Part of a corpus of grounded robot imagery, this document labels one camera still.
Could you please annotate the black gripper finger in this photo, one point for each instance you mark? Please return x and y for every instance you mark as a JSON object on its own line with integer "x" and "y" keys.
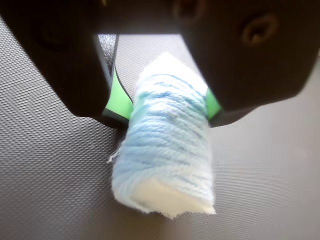
{"x": 57, "y": 62}
{"x": 250, "y": 62}

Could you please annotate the light blue yarn block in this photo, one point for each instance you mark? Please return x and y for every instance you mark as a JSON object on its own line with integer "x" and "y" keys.
{"x": 165, "y": 140}

